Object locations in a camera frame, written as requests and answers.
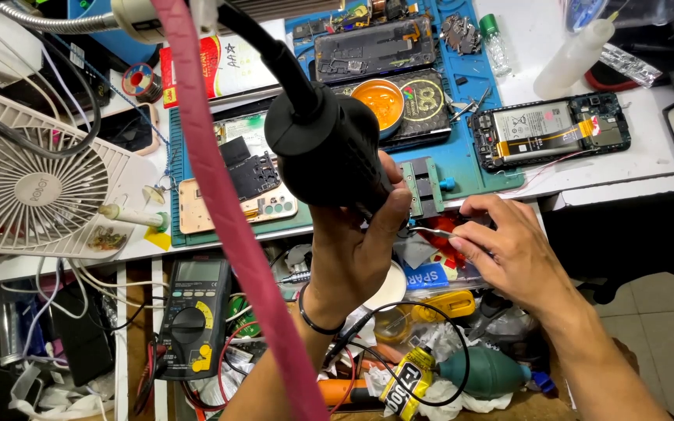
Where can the person's right hand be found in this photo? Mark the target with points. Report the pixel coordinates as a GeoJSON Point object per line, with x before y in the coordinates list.
{"type": "Point", "coordinates": [524, 257]}

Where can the person's left hand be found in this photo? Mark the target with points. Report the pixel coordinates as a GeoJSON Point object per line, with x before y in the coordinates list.
{"type": "Point", "coordinates": [348, 257]}

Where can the person's right fingers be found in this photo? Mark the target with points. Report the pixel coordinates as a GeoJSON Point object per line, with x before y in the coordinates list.
{"type": "Point", "coordinates": [477, 245]}

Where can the silver tweezers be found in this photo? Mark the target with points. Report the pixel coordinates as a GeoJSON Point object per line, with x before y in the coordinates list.
{"type": "Point", "coordinates": [433, 231]}

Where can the black hot air gun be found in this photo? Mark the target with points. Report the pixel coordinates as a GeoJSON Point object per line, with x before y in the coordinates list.
{"type": "Point", "coordinates": [325, 146]}

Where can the red packaging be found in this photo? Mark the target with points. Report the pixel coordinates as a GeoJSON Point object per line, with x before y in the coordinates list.
{"type": "Point", "coordinates": [445, 248]}

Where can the blue packet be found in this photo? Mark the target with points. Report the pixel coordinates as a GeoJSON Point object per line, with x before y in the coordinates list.
{"type": "Point", "coordinates": [425, 278]}

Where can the yellow plastic tool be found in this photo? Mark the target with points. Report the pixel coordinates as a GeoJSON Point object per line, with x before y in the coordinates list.
{"type": "Point", "coordinates": [448, 304]}

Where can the green circuit board holder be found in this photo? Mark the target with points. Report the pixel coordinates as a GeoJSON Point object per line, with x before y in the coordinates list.
{"type": "Point", "coordinates": [427, 187]}

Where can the blue repair mat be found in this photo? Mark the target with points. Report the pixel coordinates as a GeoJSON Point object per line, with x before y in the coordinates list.
{"type": "Point", "coordinates": [471, 158]}

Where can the white round tin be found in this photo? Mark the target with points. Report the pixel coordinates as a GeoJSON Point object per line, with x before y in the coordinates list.
{"type": "Point", "coordinates": [389, 286]}

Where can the green rubber air blower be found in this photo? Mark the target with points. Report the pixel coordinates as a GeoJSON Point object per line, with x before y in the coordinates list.
{"type": "Point", "coordinates": [486, 373]}

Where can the opened phone with battery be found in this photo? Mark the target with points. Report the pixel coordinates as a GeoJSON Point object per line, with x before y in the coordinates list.
{"type": "Point", "coordinates": [547, 131]}

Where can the steel tweezers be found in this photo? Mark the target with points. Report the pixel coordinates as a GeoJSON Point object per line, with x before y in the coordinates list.
{"type": "Point", "coordinates": [468, 105]}

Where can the yellow and black glue tube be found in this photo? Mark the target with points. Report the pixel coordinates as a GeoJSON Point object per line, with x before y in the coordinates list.
{"type": "Point", "coordinates": [407, 386]}

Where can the orange flux tin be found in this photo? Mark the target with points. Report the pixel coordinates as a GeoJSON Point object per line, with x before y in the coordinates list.
{"type": "Point", "coordinates": [378, 104]}

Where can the black wrist band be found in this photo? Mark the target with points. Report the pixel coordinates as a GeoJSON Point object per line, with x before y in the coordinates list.
{"type": "Point", "coordinates": [313, 320]}

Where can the silver screwdriver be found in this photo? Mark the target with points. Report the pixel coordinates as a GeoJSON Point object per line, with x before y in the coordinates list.
{"type": "Point", "coordinates": [295, 278]}

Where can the small green-capped glass bottle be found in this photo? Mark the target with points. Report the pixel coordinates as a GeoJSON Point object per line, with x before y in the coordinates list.
{"type": "Point", "coordinates": [495, 50]}

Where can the orange screwdriver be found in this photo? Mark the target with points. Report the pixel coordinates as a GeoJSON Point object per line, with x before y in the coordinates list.
{"type": "Point", "coordinates": [343, 392]}

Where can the rose gold phone cover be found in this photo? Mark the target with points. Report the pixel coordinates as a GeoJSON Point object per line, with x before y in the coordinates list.
{"type": "Point", "coordinates": [272, 207]}

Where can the white squeeze bottle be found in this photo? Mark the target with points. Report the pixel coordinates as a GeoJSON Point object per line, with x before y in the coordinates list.
{"type": "Point", "coordinates": [574, 58]}

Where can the heap of metal parts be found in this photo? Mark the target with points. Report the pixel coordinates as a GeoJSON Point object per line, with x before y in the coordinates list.
{"type": "Point", "coordinates": [461, 34]}

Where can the black phone midframe plate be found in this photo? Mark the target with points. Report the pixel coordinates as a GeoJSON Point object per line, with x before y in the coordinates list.
{"type": "Point", "coordinates": [258, 175]}

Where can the silver blister strip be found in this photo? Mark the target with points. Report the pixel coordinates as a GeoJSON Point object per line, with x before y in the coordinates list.
{"type": "Point", "coordinates": [629, 64]}

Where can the round green circuit board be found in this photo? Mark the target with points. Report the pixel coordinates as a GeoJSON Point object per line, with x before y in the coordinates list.
{"type": "Point", "coordinates": [243, 316]}

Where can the clear plastic container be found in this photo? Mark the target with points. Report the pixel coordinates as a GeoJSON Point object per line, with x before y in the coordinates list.
{"type": "Point", "coordinates": [629, 11]}

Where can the black digital multimeter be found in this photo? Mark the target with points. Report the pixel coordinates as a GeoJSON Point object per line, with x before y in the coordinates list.
{"type": "Point", "coordinates": [193, 318]}

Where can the red and white packet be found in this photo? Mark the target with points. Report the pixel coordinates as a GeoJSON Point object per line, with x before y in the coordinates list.
{"type": "Point", "coordinates": [237, 67]}

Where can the syringe with green cap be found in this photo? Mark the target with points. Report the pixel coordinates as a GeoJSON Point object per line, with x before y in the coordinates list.
{"type": "Point", "coordinates": [135, 217]}

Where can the phone in pink case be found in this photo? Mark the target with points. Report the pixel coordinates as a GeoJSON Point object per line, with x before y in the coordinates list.
{"type": "Point", "coordinates": [132, 128]}

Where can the black phone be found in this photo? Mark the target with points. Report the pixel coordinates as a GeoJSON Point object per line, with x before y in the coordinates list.
{"type": "Point", "coordinates": [82, 339]}

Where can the cream gooseneck lamp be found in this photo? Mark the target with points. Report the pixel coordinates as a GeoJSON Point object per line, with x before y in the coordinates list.
{"type": "Point", "coordinates": [138, 17]}

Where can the blue plastic container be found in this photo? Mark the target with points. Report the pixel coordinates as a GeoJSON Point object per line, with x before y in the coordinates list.
{"type": "Point", "coordinates": [97, 29]}

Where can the white desk fan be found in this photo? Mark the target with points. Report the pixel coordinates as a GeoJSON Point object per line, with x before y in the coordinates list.
{"type": "Point", "coordinates": [38, 187]}

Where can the black disassembled phone frame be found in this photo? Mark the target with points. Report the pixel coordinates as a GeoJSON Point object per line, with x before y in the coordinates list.
{"type": "Point", "coordinates": [375, 50]}

